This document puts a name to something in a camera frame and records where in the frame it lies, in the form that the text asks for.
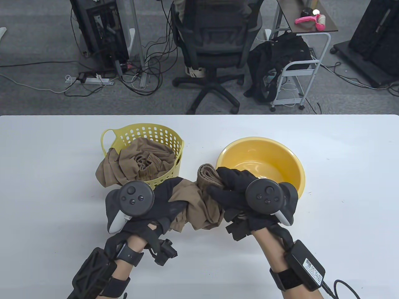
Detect person's left hand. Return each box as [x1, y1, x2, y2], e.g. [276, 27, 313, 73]
[119, 176, 191, 251]

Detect person's right hand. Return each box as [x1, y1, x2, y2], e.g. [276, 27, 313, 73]
[207, 167, 285, 234]

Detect tan shorts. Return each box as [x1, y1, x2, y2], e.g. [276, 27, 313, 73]
[168, 163, 225, 233]
[95, 137, 176, 188]

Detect person's left forearm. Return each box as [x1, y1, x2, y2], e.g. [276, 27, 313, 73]
[109, 234, 147, 299]

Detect black forearm brace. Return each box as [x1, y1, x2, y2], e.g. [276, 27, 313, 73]
[67, 248, 131, 299]

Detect person's right forearm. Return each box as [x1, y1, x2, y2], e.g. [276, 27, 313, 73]
[251, 227, 315, 299]

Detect grey handheld controller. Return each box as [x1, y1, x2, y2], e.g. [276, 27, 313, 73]
[245, 179, 299, 226]
[105, 181, 155, 234]

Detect yellow plastic basin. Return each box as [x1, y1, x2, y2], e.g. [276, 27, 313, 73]
[216, 136, 306, 200]

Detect black wrist band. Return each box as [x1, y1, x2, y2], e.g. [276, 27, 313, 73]
[115, 243, 144, 267]

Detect black braided controller tether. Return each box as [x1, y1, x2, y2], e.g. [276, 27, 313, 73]
[273, 226, 295, 253]

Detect yellow perforated plastic basket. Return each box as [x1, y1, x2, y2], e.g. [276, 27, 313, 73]
[100, 124, 184, 190]

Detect black battery box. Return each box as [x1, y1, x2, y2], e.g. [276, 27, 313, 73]
[285, 240, 326, 292]

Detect beige bag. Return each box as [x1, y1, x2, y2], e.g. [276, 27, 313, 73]
[185, 65, 206, 78]

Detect black office chair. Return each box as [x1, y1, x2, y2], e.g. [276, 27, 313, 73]
[170, 0, 264, 115]

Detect black backpack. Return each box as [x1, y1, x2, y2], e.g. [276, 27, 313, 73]
[244, 31, 313, 103]

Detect white power strip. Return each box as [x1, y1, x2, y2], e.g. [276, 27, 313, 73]
[65, 74, 114, 85]

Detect grey metal desk leg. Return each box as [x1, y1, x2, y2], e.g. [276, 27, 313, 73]
[129, 0, 148, 88]

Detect white cart with brown top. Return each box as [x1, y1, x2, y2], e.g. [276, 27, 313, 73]
[269, 0, 339, 112]

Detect pink handheld tool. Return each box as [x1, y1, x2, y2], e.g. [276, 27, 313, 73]
[295, 15, 326, 31]

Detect black computer tower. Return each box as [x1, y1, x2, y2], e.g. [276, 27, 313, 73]
[69, 0, 130, 74]

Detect black wheeled cabinet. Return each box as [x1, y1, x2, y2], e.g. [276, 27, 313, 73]
[330, 0, 399, 89]

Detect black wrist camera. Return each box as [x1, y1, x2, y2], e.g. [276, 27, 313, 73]
[225, 218, 251, 242]
[150, 238, 178, 266]

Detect black forearm strap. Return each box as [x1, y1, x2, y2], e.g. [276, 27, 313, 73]
[270, 267, 307, 292]

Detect black battery box cable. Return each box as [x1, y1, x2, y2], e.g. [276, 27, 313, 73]
[321, 280, 360, 299]

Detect black cable tangle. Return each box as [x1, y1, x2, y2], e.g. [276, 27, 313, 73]
[64, 0, 181, 97]

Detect black floor cables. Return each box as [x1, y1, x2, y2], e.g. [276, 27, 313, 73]
[321, 61, 399, 97]

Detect white floor cable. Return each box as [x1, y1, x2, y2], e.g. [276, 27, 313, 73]
[0, 73, 67, 94]

